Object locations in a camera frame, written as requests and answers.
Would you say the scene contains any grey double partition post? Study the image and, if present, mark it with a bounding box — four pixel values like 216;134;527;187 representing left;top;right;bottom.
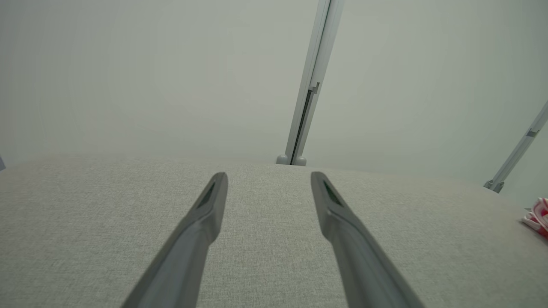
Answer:
276;0;345;166
484;101;548;194

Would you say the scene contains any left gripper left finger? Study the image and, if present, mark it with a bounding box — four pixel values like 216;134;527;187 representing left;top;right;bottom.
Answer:
122;172;229;308

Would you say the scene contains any red garment with white stripe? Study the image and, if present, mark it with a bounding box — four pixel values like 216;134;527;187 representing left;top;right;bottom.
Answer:
521;197;548;239

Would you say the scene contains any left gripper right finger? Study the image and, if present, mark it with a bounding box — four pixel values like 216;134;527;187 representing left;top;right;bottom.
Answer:
311;171;425;308

